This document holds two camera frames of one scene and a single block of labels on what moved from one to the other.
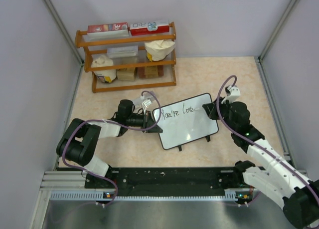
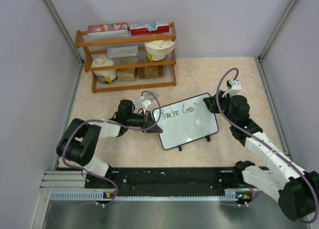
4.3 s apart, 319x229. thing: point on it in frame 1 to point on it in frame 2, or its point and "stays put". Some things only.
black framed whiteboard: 186,121 stays put
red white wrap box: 149,28 stays put
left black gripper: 148,120 stays put
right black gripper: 212,110 to 212,104
